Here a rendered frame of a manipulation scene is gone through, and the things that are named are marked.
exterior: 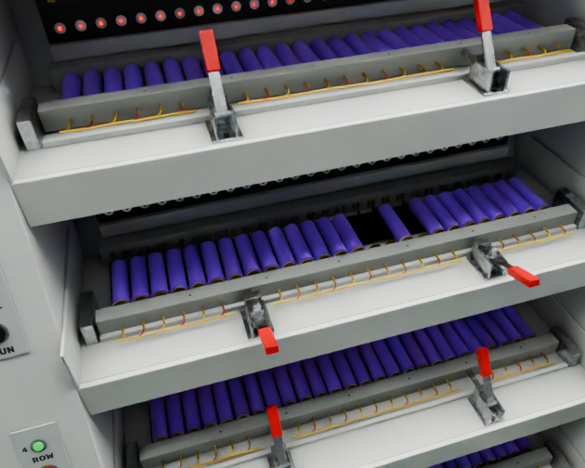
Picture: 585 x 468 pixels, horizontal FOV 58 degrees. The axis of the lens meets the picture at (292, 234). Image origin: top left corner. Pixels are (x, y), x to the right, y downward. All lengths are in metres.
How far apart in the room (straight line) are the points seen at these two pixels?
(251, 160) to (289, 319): 0.18
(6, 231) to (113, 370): 0.17
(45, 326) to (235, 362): 0.18
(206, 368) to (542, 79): 0.45
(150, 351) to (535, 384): 0.50
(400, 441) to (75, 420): 0.37
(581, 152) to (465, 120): 0.22
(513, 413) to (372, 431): 0.18
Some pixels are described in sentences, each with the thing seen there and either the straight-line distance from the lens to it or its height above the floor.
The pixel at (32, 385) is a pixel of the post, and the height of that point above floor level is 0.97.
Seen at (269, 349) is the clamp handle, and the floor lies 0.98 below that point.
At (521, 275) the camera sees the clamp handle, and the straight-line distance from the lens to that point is 0.58.
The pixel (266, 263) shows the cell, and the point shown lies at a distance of 0.59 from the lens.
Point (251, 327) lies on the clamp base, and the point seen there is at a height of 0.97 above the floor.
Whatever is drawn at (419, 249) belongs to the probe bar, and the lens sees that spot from 0.61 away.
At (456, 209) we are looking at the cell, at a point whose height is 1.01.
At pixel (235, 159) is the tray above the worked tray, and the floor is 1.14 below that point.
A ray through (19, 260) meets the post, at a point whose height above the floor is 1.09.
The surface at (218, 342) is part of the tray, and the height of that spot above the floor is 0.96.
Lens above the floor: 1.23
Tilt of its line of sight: 20 degrees down
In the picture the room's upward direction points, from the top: 8 degrees counter-clockwise
